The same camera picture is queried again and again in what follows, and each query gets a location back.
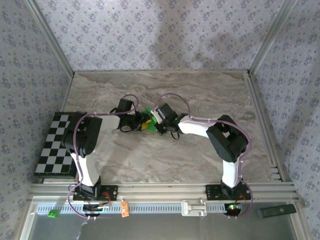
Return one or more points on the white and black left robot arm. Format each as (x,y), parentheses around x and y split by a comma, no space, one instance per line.
(86,172)

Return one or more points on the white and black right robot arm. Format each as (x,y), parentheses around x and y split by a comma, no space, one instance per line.
(230,172)

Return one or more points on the black and grey checkerboard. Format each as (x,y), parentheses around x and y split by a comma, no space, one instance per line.
(51,150)

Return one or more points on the orange tag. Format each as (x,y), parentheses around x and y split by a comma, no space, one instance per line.
(125,209)

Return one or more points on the round black controller board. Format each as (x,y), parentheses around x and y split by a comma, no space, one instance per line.
(93,209)
(233,209)

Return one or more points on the small green connector block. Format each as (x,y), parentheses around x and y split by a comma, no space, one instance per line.
(53,214)

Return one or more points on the black remote control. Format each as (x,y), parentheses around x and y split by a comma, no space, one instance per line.
(276,211)

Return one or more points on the aluminium mounting rail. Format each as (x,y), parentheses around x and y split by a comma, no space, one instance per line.
(162,191)

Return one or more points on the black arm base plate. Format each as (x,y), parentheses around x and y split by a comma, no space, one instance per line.
(212,192)
(112,192)

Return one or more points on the white plastic bracket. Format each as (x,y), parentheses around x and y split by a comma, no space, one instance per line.
(193,208)

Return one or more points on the aluminium frame post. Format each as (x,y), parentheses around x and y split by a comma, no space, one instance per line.
(55,42)
(270,37)

